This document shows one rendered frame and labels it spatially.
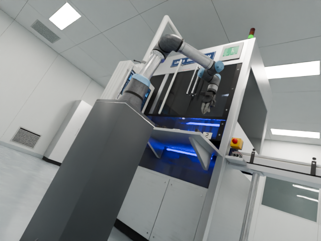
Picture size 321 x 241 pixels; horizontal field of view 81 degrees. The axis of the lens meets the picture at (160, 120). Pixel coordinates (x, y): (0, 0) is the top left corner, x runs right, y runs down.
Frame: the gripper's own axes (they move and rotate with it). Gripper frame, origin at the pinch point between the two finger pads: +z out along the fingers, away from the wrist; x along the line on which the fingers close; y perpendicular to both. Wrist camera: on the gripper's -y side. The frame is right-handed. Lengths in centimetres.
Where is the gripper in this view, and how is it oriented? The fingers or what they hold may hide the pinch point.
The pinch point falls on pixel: (203, 112)
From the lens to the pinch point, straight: 143.2
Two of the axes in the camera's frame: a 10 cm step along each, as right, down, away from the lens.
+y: 5.7, 4.7, 6.7
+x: -7.4, -0.5, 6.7
